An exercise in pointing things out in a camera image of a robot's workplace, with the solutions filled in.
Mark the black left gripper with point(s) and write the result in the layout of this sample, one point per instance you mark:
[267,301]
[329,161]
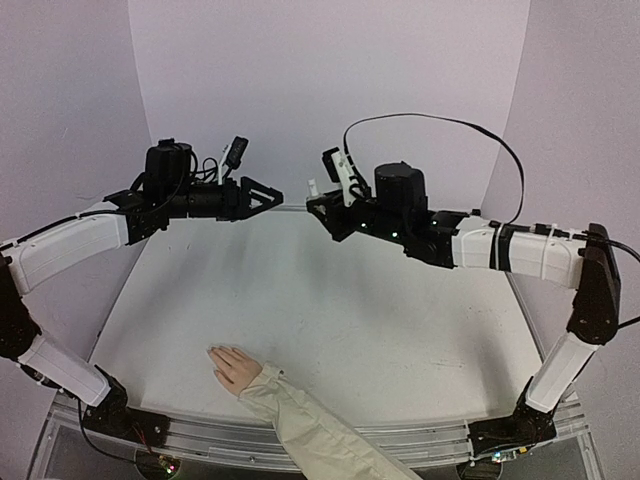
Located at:
[238,198]

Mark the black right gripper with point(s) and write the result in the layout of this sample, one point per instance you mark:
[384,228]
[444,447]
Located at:
[338,220]

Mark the clear nail polish bottle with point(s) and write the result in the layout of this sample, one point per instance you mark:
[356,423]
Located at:
[313,198]

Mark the beige sleeved forearm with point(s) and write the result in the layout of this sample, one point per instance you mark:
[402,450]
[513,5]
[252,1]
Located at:
[321,445]

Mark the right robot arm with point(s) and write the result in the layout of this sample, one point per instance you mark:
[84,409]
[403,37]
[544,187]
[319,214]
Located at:
[583,262]

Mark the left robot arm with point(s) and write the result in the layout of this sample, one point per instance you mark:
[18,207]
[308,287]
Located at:
[171,186]

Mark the mannequin hand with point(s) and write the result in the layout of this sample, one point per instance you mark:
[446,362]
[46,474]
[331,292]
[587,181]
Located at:
[234,369]

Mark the aluminium back table rail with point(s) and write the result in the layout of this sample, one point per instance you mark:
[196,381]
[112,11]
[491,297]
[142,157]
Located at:
[303,209]

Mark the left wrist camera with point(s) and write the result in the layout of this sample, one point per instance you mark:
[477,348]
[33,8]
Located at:
[231,158]

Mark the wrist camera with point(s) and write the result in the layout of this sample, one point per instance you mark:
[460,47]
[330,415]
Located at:
[231,158]
[342,170]

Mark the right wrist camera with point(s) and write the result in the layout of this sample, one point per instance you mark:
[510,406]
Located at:
[342,170]

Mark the aluminium front rail frame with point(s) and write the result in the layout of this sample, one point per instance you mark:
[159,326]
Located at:
[198,448]

